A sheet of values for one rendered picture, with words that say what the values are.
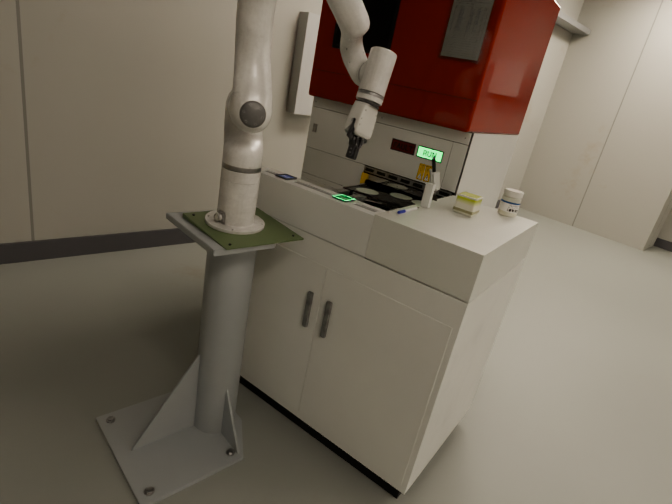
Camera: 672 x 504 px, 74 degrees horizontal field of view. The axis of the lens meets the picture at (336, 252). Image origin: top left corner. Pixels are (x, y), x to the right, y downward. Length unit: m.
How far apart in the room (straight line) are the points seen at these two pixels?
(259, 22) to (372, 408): 1.22
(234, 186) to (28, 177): 1.81
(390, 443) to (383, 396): 0.17
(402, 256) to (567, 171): 5.92
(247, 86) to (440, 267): 0.73
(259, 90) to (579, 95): 6.20
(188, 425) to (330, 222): 0.94
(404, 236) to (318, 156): 1.04
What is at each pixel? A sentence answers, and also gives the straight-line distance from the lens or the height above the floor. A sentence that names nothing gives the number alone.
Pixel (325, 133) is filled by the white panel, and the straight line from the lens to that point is 2.24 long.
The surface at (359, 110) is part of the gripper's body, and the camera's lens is 1.41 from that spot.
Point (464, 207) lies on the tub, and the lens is 1.62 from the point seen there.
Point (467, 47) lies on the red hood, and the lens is 1.88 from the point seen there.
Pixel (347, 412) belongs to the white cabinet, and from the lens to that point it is 1.68.
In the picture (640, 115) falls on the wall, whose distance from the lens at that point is 6.96.
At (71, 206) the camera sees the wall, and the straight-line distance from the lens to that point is 3.12.
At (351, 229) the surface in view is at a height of 0.89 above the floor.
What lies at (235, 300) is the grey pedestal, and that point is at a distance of 1.52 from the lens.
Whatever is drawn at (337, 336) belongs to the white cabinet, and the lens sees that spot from 1.56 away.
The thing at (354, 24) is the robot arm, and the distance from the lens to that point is 1.40.
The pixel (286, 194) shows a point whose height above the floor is 0.92.
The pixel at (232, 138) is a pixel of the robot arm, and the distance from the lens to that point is 1.41.
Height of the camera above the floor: 1.33
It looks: 21 degrees down
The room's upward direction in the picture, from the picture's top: 11 degrees clockwise
